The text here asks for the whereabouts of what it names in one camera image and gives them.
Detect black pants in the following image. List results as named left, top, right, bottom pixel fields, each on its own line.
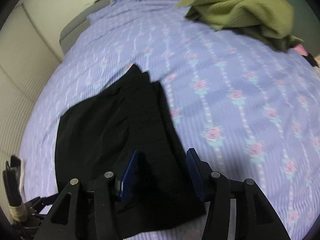
left=55, top=65, right=206, bottom=238

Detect stack of folded dark clothes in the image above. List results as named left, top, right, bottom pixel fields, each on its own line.
left=19, top=159, right=26, bottom=202

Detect purple floral bed cover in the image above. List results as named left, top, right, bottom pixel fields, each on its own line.
left=20, top=0, right=319, bottom=239

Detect pink garment on bed edge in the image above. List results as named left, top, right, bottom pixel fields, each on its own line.
left=294, top=44, right=309, bottom=56

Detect olive green knit garment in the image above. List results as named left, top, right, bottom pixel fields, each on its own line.
left=177, top=0, right=302, bottom=52

